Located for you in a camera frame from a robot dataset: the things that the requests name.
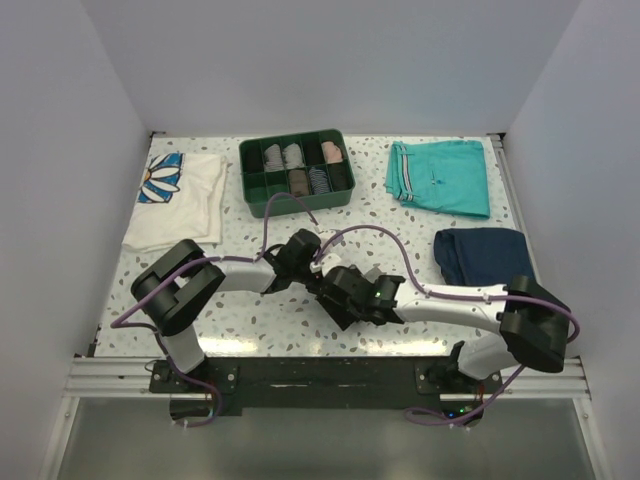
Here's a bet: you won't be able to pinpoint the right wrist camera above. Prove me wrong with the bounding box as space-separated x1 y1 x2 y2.
310 253 373 305

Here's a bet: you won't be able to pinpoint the navy striped rolled sock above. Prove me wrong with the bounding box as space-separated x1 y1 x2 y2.
308 167 331 195

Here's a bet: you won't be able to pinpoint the black rolled underwear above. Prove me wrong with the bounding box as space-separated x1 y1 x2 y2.
327 162 350 191

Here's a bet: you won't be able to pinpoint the navy folded garment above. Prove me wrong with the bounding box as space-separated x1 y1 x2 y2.
433 227 535 287

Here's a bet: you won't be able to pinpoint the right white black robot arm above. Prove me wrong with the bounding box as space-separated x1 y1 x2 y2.
315 267 570 393

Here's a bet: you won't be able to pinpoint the aluminium frame rail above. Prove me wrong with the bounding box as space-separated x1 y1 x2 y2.
62 355 161 399

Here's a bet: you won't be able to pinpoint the grey striped rolled sock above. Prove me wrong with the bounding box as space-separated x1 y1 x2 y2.
264 144 285 172

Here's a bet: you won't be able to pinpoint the white grey rolled sock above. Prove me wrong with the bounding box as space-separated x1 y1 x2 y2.
282 143 305 170

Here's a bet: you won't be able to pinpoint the brown rolled underwear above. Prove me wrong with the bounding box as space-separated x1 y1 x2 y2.
288 169 310 197

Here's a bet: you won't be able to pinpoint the white daisy print shirt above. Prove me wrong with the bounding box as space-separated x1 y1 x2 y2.
122 152 228 252

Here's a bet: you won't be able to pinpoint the teal folded shorts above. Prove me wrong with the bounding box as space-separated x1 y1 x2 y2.
385 140 490 219

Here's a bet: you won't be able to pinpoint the green compartment organizer tray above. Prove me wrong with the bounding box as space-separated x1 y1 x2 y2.
239 129 356 218

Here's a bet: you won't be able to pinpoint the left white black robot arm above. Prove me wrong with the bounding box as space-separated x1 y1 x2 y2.
130 230 321 392

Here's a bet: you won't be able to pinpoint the pink rolled underwear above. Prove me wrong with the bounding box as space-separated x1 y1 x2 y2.
321 141 344 164

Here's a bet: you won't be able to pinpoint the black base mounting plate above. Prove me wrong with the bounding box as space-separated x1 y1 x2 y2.
148 349 507 419

